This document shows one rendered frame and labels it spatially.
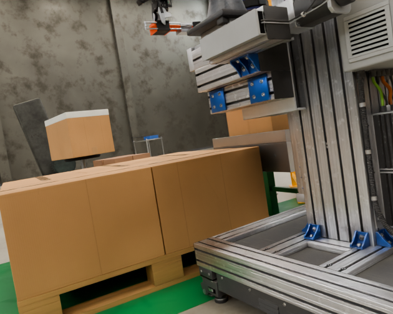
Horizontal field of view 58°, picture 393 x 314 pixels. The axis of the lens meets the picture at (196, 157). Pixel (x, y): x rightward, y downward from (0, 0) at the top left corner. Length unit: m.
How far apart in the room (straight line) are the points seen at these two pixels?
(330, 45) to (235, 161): 0.79
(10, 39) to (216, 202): 12.62
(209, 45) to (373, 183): 0.65
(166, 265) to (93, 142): 1.91
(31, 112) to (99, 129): 4.11
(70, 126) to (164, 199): 1.83
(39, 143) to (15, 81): 6.42
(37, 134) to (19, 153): 5.93
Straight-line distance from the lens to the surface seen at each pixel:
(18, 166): 13.24
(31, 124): 7.37
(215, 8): 1.34
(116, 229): 1.55
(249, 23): 1.01
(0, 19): 14.10
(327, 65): 1.24
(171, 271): 1.67
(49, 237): 1.50
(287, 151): 1.78
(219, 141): 2.26
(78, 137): 3.29
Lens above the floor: 0.65
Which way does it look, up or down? 3 degrees down
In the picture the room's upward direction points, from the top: 9 degrees counter-clockwise
